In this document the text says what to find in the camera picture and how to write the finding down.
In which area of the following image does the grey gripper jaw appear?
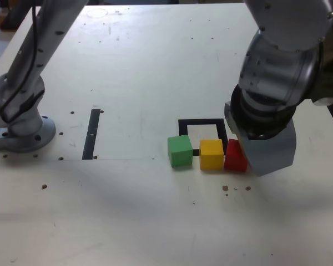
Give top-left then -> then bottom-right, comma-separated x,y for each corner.
224,101 -> 298,177

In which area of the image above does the red cube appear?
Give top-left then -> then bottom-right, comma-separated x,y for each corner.
224,139 -> 249,172

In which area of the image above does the yellow cube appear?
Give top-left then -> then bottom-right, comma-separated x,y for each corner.
199,139 -> 225,170

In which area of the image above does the green cube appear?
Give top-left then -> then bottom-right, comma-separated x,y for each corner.
167,135 -> 194,170

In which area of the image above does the black tape square outline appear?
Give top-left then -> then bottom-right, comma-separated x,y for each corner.
178,118 -> 229,156

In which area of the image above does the black tape strip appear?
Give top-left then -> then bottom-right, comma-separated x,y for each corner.
82,109 -> 100,161

